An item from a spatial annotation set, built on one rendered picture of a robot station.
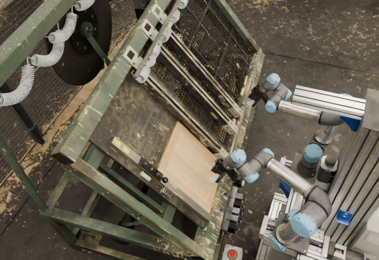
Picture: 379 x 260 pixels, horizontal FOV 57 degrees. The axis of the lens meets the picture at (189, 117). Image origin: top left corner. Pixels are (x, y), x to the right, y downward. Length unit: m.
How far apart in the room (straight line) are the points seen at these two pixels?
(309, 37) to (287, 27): 0.39
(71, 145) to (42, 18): 0.76
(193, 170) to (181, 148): 0.19
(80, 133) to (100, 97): 0.25
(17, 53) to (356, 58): 4.28
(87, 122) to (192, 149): 0.91
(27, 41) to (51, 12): 0.25
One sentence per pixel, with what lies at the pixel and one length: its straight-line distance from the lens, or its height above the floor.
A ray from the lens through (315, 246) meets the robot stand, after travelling 2.52.
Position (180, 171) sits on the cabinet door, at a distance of 2.42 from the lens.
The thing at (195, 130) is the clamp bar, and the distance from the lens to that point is 2.54.
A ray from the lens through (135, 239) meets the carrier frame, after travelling 2.71.
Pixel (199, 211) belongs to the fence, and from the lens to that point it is 2.49.
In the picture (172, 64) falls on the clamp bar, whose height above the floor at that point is 1.60.
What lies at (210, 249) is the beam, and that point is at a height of 0.85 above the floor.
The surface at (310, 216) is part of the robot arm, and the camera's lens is 1.78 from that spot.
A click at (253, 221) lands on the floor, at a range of 3.55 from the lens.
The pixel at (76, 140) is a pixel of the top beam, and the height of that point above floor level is 1.88.
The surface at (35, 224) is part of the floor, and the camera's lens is 4.01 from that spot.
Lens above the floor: 3.26
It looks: 50 degrees down
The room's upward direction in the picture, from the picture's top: 8 degrees counter-clockwise
